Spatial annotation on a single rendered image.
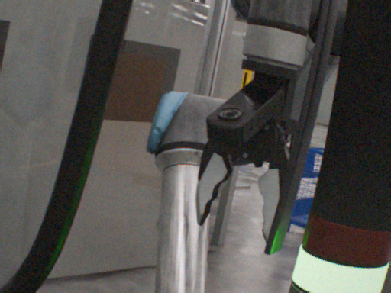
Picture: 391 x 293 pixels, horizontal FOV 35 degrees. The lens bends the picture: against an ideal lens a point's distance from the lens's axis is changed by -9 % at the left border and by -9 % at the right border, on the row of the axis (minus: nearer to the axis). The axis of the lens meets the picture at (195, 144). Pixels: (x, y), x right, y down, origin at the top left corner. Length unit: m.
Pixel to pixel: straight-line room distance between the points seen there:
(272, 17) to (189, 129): 0.43
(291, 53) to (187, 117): 0.42
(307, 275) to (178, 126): 0.94
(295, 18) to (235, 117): 0.15
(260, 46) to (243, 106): 0.08
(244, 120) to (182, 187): 0.42
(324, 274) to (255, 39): 0.58
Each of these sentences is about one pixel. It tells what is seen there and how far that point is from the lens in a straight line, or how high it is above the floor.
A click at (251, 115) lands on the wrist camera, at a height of 1.62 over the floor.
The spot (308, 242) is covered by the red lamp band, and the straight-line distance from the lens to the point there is 0.21.
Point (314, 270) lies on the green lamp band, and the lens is 0.21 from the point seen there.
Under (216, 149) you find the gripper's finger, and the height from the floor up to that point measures 1.57.
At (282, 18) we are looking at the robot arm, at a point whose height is 1.74.
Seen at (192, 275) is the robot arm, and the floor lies 1.33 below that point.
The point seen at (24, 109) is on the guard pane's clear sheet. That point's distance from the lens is 1.14.
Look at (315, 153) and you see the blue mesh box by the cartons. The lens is 7.20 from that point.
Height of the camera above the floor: 1.67
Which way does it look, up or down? 7 degrees down
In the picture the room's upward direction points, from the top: 11 degrees clockwise
